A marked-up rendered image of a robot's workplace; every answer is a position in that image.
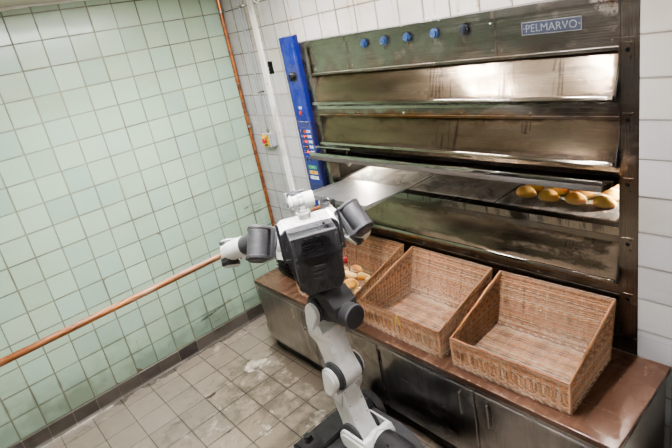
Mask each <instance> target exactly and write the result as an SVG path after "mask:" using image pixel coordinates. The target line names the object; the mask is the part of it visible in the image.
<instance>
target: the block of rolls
mask: <svg viewBox="0 0 672 448"><path fill-rule="evenodd" d="M536 191H541V192H540V193H539V195H538V198H539V199H540V200H541V201H545V202H556V201H558V200H559V195H566V194H567V195H566V197H565V201H566V202H567V203H568V204H572V205H584V204H586V203H587V199H588V198H593V197H594V196H595V192H589V191H580V190H573V192H570V193H569V189H563V188H554V187H549V188H548V189H545V186H537V185H528V184H526V185H524V186H521V187H519V188H518V189H517V191H516V194H517V196H519V197H522V198H532V197H535V196H536ZM616 202H619V184H618V185H616V186H614V187H612V188H610V189H608V190H606V191H604V192H602V193H601V194H600V195H597V196H596V197H594V199H593V201H592V203H593V205H594V206H596V207H599V208H606V209H611V208H614V207H615V206H616V204H617V203H616Z"/></svg>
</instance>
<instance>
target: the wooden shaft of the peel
mask: <svg viewBox="0 0 672 448"><path fill-rule="evenodd" d="M320 208H321V206H320V205H318V206H316V207H314V208H311V209H310V211H311V212H314V211H317V210H320ZM220 259H221V252H220V253H218V254H216V255H214V256H212V257H210V258H208V259H206V260H204V261H202V262H200V263H198V264H195V265H193V266H191V267H189V268H187V269H185V270H183V271H181V272H179V273H177V274H175V275H173V276H171V277H169V278H166V279H164V280H162V281H160V282H158V283H156V284H154V285H152V286H150V287H148V288H146V289H144V290H142V291H140V292H137V293H135V294H133V295H131V296H129V297H127V298H125V299H123V300H121V301H119V302H117V303H115V304H113V305H111V306H108V307H106V308H104V309H102V310H100V311H98V312H96V313H94V314H92V315H90V316H88V317H86V318H84V319H82V320H79V321H77V322H75V323H73V324H71V325H69V326H67V327H65V328H63V329H61V330H59V331H57V332H55V333H53V334H50V335H48V336H46V337H44V338H42V339H40V340H38V341H36V342H34V343H32V344H30V345H28V346H26V347H24V348H21V349H19V350H17V351H15V352H13V353H11V354H9V355H7V356H5V357H3V358H1V359H0V367H2V366H4V365H6V364H8V363H10V362H12V361H14V360H16V359H18V358H20V357H22V356H24V355H26V354H28V353H31V352H33V351H35V350H37V349H39V348H41V347H43V346H45V345H47V344H49V343H51V342H53V341H55V340H57V339H59V338H61V337H63V336H65V335H67V334H69V333H71V332H73V331H75V330H77V329H79V328H81V327H83V326H85V325H87V324H89V323H92V322H94V321H96V320H98V319H100V318H102V317H104V316H106V315H108V314H110V313H112V312H114V311H116V310H118V309H120V308H122V307H124V306H126V305H128V304H130V303H132V302H134V301H136V300H138V299H140V298H142V297H144V296H146V295H148V294H150V293H153V292H155V291H157V290H159V289H161V288H163V287H165V286H167V285H169V284H171V283H173V282H175V281H177V280H179V279H181V278H183V277H185V276H187V275H189V274H191V273H193V272H195V271H197V270H199V269H201V268H203V267H205V266H207V265H209V264H211V263H214V262H216V261H218V260H220Z"/></svg>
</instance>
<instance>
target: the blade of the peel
mask: <svg viewBox="0 0 672 448"><path fill-rule="evenodd" d="M406 189H407V188H406V187H399V186H392V185H386V184H379V183H372V182H365V181H358V180H351V179H344V180H341V181H339V182H336V183H333V184H330V185H327V186H325V187H322V188H319V189H316V190H313V191H312V192H313V195H314V199H315V200H318V201H320V199H321V198H322V197H327V198H328V199H330V198H332V199H334V201H335V204H338V205H342V204H343V203H344V202H345V201H347V200H349V199H351V198H357V200H358V201H359V203H360V205H361V206H362V208H363V209H364V210H368V209H370V208H372V207H374V206H375V205H377V204H379V203H381V202H383V201H385V200H387V199H389V198H391V197H392V196H394V195H396V194H398V193H400V192H402V191H404V190H406Z"/></svg>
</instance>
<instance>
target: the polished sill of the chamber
mask: <svg viewBox="0 0 672 448"><path fill-rule="evenodd" d="M392 197H395V198H401V199H407V200H413V201H419V202H424V203H430V204H436V205H442V206H448V207H453V208H459V209H465V210H471V211H476V212H482V213H488V214H494V215H500V216H505V217H511V218H517V219H523V220H528V221H534V222H540V223H546V224H552V225H557V226H563V227H569V228H575V229H581V230H586V231H592V232H598V233H604V234H609V235H615V236H619V221H613V220H606V219H600V218H593V217H586V216H580V215H573V214H567V213H560V212H554V211H547V210H541V209H534V208H527V207H521V206H514V205H508V204H501V203H495V202H488V201H482V200H475V199H468V198H462V197H455V196H449V195H442V194H436V193H429V192H423V191H416V190H410V189H406V190H404V191H402V192H400V193H398V194H396V195H394V196H392Z"/></svg>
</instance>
